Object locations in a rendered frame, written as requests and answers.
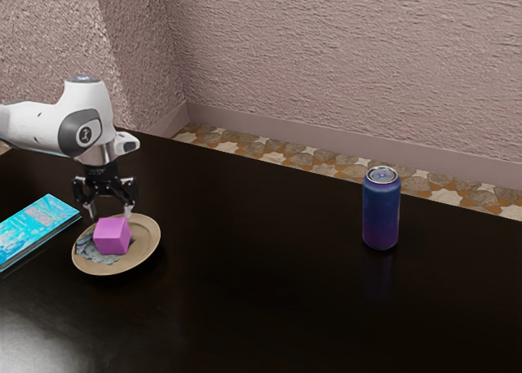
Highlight teal flat carton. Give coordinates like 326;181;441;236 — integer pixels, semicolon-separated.
0;193;82;273

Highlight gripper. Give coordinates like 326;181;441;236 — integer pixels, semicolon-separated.
72;161;138;221

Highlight purple cube block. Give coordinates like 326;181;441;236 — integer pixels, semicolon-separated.
92;216;132;255

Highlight tan plate with blue centre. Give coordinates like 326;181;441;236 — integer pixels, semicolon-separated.
71;212;162;277

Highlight blue purple drink can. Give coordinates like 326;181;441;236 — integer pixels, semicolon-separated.
361;165;402;251

